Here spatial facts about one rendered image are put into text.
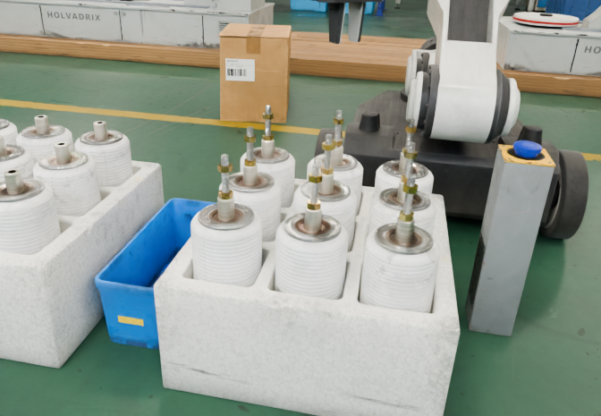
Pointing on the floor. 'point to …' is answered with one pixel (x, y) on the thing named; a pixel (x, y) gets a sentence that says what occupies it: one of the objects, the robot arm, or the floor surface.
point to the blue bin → (144, 273)
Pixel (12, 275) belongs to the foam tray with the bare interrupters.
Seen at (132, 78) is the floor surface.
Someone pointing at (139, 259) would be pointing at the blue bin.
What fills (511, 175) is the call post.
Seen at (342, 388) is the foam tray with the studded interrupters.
